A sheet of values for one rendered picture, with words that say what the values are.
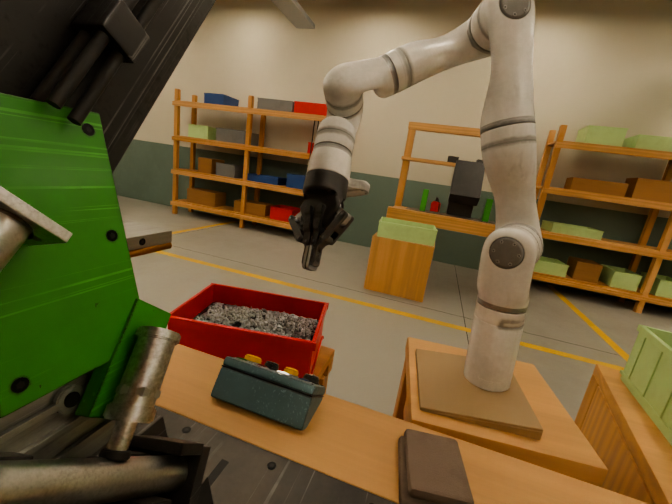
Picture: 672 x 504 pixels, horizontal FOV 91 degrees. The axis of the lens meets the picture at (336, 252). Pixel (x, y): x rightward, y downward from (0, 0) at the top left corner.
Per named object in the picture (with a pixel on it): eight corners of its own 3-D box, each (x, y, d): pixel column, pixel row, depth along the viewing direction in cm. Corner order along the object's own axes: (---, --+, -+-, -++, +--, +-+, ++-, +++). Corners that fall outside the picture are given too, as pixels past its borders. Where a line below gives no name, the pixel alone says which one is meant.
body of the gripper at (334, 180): (295, 169, 57) (283, 220, 54) (334, 161, 52) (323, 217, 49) (322, 188, 62) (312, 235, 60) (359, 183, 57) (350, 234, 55)
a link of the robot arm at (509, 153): (540, 126, 62) (529, 119, 55) (547, 267, 65) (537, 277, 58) (489, 138, 68) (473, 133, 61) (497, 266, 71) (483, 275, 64)
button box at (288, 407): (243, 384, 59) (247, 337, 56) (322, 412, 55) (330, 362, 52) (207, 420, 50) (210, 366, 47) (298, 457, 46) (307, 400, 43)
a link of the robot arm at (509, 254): (540, 232, 56) (519, 325, 60) (550, 227, 63) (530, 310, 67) (483, 224, 61) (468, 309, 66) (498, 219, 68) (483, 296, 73)
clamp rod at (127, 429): (143, 375, 28) (112, 461, 25) (162, 379, 29) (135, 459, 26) (124, 373, 28) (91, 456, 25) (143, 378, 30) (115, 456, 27)
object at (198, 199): (318, 245, 543) (337, 102, 490) (169, 213, 621) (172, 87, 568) (328, 240, 594) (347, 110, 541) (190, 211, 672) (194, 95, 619)
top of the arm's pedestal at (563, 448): (404, 349, 90) (407, 336, 89) (529, 377, 85) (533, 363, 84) (406, 437, 59) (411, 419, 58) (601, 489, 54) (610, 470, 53)
